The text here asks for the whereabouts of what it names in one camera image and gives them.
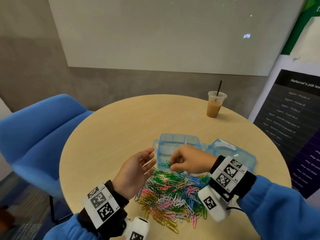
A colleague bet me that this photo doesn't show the person's right hand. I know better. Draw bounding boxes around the person's right hand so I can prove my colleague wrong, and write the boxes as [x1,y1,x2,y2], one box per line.
[170,144,219,174]

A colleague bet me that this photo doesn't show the person's left hand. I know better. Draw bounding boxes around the person's left hand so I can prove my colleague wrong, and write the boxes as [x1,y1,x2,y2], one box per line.
[112,147,157,200]

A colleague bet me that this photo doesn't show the blue compartment organizer box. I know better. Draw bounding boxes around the blue compartment organizer box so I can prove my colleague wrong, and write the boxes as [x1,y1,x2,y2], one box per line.
[153,133,208,173]

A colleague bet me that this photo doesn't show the pile of coloured paper clips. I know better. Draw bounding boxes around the pile of coloured paper clips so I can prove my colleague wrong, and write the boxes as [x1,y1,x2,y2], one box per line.
[135,169,213,234]

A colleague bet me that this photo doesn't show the person's left forearm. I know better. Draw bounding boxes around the person's left forearm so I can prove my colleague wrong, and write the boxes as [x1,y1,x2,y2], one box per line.
[42,180,130,240]

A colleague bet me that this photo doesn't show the blue transparent box lid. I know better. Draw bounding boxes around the blue transparent box lid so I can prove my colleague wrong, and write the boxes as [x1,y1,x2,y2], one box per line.
[206,138,257,172]

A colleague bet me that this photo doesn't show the right wrist marker band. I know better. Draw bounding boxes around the right wrist marker band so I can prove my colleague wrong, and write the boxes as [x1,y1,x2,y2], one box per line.
[210,156,249,192]

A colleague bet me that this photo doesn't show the wrist marker band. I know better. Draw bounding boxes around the wrist marker band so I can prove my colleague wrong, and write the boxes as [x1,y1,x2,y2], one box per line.
[210,156,249,192]
[83,183,121,229]

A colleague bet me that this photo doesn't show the left wrist marker band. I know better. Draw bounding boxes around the left wrist marker band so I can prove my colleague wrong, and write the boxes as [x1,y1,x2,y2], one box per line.
[83,183,121,229]

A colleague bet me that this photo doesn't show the round wooden table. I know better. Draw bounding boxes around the round wooden table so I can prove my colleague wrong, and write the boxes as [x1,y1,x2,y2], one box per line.
[59,94,292,240]

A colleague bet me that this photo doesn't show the iced coffee plastic cup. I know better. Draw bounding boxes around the iced coffee plastic cup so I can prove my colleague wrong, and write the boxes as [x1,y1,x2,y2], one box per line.
[206,91,228,118]

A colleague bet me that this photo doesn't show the blue upholstered chair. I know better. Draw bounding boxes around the blue upholstered chair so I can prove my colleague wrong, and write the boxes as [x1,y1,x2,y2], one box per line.
[0,94,95,223]

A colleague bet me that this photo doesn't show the standing poster banner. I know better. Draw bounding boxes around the standing poster banner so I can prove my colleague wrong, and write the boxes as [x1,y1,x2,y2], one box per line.
[248,0,320,208]

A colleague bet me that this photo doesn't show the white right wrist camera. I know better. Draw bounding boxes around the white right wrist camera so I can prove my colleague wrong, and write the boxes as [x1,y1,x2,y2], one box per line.
[198,185,232,222]

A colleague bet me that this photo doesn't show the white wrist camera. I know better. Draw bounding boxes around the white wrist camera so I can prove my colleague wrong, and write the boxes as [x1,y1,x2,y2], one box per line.
[198,185,232,222]
[122,216,151,240]

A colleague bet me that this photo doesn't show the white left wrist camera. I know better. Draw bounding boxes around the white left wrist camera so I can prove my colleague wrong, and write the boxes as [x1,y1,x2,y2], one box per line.
[122,216,151,240]

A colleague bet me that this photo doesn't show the white wall board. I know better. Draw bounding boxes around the white wall board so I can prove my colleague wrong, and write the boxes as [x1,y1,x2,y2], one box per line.
[47,0,307,77]

